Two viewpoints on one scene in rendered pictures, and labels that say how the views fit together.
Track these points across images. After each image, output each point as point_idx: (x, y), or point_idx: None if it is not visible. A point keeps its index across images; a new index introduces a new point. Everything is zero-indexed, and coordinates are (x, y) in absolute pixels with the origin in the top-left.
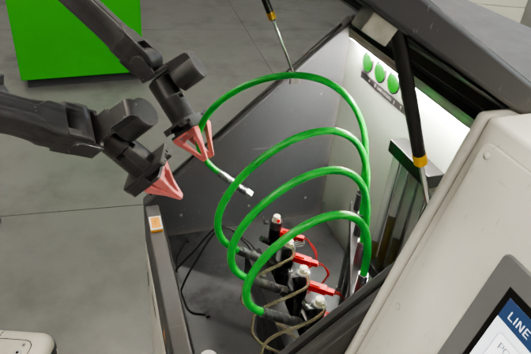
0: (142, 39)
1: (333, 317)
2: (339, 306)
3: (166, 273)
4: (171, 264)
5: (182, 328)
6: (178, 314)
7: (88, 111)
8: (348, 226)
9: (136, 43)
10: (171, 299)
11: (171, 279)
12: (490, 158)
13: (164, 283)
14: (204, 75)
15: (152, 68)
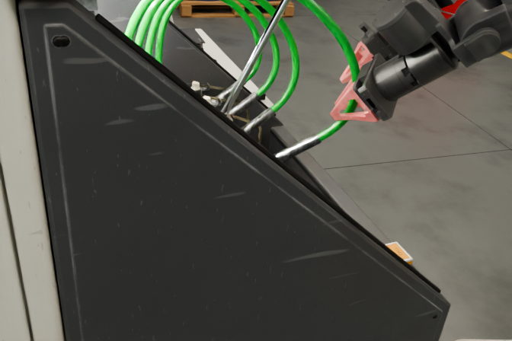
0: (506, 2)
1: (194, 43)
2: (190, 42)
3: (347, 204)
4: (347, 213)
5: (308, 164)
6: (317, 173)
7: None
8: None
9: None
10: (328, 183)
11: (339, 199)
12: None
13: (344, 195)
14: (374, 18)
15: (455, 20)
